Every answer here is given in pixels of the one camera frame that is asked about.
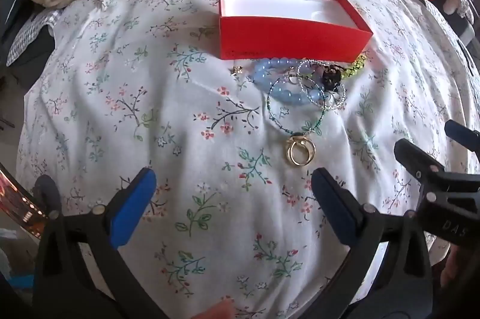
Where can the floral bed cover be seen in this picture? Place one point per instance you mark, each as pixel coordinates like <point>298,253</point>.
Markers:
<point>168,116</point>

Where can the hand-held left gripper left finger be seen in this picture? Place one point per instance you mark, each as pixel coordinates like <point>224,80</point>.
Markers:
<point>133,206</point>

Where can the red jewelry box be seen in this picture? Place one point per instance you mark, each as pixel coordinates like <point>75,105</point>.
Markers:
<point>285,35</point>

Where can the shiny brown curved object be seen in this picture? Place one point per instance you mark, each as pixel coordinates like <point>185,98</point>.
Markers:
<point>17,202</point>

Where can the dark clothing pile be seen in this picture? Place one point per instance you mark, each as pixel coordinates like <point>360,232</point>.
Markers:
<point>15,3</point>

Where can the gingham cloth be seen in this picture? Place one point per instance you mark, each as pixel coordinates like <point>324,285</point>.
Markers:
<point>26,37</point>

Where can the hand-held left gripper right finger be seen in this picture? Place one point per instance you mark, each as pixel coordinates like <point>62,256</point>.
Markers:
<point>333,206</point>

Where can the person's right hand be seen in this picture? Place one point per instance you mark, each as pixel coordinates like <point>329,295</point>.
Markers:
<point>453,268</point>

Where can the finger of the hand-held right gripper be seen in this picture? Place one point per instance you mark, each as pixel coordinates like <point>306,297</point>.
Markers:
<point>463,135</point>
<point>416,157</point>

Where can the small gold earring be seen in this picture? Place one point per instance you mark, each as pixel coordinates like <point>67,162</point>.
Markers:
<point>238,70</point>

